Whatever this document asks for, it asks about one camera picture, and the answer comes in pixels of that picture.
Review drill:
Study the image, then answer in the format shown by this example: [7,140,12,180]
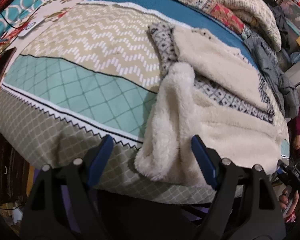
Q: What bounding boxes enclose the cream fleece patterned sweater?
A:
[134,22,284,187]

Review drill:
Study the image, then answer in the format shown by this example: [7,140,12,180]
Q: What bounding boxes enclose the black clothes pile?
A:
[263,0,290,50]

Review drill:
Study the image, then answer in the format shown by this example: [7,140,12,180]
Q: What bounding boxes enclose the person's right hand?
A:
[279,188,299,219]

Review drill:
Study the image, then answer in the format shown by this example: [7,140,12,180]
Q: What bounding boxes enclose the grey puffer jacket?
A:
[244,31,300,119]

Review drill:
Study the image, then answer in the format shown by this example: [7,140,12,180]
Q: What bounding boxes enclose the patterned bedspread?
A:
[0,0,291,205]

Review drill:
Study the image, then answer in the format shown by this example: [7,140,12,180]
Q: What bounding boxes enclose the cream patterned folded blanket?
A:
[216,0,282,52]

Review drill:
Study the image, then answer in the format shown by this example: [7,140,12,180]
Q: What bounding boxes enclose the white floral sheet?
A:
[0,0,109,111]

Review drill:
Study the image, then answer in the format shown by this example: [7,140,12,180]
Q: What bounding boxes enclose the teal blue blanket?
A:
[86,0,260,69]

